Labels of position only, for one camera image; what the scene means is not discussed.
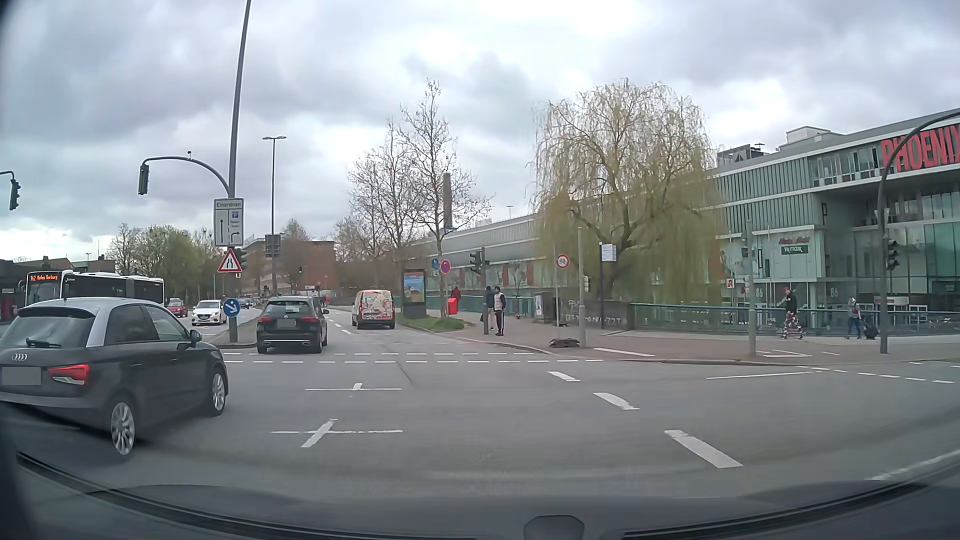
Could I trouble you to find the traffic light with round signs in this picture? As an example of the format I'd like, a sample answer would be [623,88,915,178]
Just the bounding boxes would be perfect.
[429,247,490,336]

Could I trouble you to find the long low grey building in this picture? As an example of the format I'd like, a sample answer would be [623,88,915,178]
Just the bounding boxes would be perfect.
[399,214,560,301]

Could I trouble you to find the advertising display column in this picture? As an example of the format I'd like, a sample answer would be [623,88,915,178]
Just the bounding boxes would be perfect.
[401,268,429,321]

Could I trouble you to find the grass verge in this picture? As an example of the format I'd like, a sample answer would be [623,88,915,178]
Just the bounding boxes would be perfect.
[396,313,468,334]

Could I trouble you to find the round speed limit sign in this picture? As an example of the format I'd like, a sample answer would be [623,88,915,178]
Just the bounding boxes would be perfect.
[553,243,572,328]

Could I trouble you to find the white van with graffiti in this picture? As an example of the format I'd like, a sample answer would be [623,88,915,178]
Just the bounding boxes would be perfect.
[351,289,397,331]

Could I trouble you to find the bare tree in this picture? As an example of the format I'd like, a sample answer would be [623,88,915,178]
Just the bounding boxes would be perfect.
[393,79,493,319]
[334,127,421,292]

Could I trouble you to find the weeping willow tree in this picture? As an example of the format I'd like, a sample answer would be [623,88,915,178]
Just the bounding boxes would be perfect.
[531,78,723,304]

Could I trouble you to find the grey asphalt road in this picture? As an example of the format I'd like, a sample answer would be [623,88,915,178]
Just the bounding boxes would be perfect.
[0,306,960,505]

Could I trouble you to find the red brick building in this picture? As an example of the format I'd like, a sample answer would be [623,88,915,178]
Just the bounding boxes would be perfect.
[241,236,339,295]

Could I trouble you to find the black estate car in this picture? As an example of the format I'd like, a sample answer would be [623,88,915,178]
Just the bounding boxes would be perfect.
[255,295,330,355]

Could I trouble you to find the paved pavement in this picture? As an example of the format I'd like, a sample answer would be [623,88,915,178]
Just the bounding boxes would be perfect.
[330,304,960,367]

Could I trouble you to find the car's own bonnet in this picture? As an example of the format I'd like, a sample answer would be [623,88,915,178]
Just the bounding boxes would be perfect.
[0,427,960,540]

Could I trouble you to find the traffic light mast with signs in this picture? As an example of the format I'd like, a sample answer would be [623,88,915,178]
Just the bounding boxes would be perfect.
[137,0,254,345]

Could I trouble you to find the kerbed traffic island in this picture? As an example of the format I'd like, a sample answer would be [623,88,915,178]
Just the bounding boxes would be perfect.
[199,306,264,349]

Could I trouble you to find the grey pole with signs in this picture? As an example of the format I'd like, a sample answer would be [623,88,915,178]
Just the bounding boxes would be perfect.
[723,219,765,358]

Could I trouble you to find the green metal railing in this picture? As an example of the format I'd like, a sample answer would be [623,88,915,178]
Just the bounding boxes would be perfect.
[423,294,960,336]

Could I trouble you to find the road markings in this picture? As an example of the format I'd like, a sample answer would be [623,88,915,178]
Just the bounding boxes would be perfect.
[222,315,960,483]

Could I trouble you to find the group of green trees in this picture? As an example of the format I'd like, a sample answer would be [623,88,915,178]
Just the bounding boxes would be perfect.
[105,222,220,301]

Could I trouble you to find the large glass shopping centre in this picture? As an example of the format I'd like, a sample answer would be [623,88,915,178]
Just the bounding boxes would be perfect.
[708,109,960,313]

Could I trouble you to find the dark grey hatchback car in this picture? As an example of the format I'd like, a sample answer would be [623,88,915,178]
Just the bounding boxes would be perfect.
[0,297,230,457]

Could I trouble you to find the dark articulated bus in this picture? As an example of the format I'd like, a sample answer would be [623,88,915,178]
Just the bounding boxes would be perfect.
[24,270,166,308]

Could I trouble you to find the curved traffic light mast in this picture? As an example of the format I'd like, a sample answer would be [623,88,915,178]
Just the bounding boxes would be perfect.
[874,109,960,355]

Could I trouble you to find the white sign on dark post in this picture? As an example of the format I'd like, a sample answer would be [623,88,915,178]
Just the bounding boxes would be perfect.
[597,241,618,331]

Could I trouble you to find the tall double lamp post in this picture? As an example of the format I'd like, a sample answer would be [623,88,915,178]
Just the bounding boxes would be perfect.
[261,135,288,297]

